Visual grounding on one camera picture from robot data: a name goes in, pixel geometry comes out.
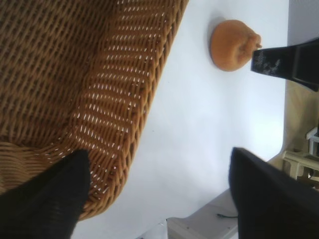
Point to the orange-brown bread bun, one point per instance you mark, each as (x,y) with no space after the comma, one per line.
(229,44)

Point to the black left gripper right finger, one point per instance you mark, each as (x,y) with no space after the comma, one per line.
(274,206)

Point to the white metal frame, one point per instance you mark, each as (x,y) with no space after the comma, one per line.
(312,139)

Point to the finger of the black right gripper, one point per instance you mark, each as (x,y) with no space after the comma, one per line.
(284,62)

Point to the woven wicker basket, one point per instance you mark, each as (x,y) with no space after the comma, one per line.
(62,74)

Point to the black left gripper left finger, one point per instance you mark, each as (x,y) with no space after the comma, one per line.
(45,204)

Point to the white flat platform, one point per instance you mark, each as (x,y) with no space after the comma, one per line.
(199,224)

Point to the cream plastic stool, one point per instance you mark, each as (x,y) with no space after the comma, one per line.
(294,161)

